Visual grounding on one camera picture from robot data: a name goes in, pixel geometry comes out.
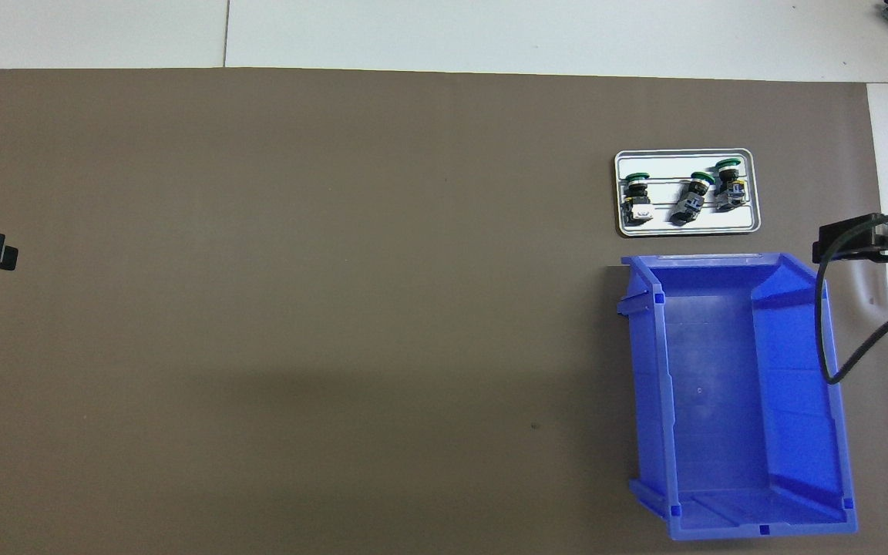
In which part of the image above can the green push button switch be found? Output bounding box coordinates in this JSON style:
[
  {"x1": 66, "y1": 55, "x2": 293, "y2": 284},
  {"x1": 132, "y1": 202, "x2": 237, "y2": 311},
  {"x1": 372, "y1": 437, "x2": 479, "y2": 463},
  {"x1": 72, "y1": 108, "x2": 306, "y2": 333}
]
[
  {"x1": 620, "y1": 173, "x2": 654, "y2": 227},
  {"x1": 714, "y1": 156, "x2": 747, "y2": 212},
  {"x1": 669, "y1": 172, "x2": 716, "y2": 226}
]

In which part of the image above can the silver metal tray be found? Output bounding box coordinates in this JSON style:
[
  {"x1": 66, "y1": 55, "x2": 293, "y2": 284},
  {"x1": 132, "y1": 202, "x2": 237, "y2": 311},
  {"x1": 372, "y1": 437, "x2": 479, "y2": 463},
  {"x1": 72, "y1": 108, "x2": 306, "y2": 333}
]
[{"x1": 614, "y1": 148, "x2": 762, "y2": 237}]

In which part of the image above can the blue plastic storage bin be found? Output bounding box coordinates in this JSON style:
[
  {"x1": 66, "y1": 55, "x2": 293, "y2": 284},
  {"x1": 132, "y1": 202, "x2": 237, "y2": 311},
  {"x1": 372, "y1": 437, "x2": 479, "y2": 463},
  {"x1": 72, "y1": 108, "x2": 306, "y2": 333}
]
[{"x1": 617, "y1": 252, "x2": 859, "y2": 541}]

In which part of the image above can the brown table mat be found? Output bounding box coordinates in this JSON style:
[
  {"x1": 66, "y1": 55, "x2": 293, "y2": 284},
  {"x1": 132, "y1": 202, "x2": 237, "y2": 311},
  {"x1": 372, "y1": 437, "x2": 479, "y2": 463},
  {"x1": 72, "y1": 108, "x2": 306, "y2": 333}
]
[{"x1": 0, "y1": 68, "x2": 888, "y2": 555}]

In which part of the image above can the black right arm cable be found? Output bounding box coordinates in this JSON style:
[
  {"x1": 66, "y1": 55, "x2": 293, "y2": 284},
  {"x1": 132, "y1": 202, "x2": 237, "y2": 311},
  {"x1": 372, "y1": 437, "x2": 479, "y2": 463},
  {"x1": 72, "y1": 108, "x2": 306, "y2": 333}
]
[{"x1": 814, "y1": 210, "x2": 888, "y2": 386}]

